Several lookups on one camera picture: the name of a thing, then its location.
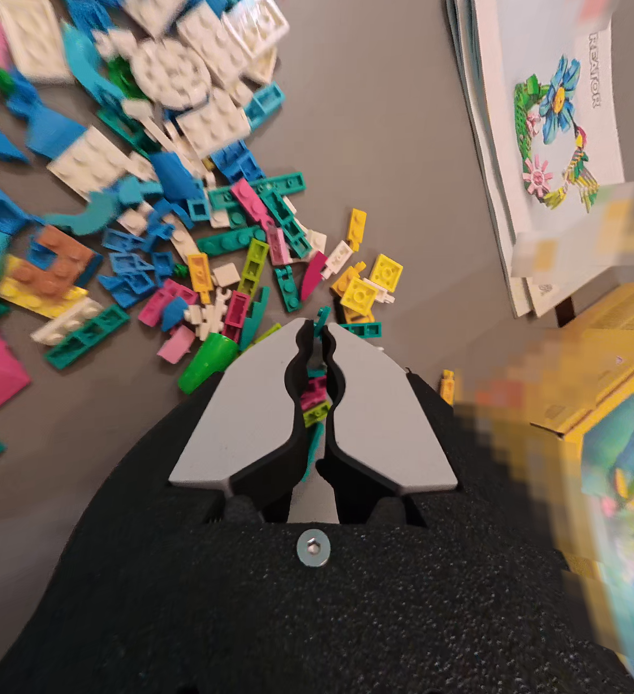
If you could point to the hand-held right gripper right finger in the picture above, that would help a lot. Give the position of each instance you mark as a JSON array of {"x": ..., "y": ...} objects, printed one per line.
[{"x": 387, "y": 434}]

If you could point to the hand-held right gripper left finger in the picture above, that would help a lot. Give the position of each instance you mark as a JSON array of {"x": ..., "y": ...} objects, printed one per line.
[{"x": 246, "y": 423}]

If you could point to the teal toy brick piece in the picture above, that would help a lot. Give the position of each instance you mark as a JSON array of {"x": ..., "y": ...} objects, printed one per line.
[{"x": 322, "y": 315}]

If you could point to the pile of colourful toy bricks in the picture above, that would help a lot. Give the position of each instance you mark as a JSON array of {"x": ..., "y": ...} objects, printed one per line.
[{"x": 214, "y": 124}]

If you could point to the yellow toy set box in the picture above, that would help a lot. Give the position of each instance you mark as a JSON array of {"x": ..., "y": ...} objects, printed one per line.
[{"x": 625, "y": 488}]

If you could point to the green round toy cone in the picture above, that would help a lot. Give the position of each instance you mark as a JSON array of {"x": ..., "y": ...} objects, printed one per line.
[{"x": 206, "y": 363}]

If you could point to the flat instruction booklet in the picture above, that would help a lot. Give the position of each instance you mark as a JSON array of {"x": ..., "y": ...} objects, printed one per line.
[{"x": 506, "y": 65}]

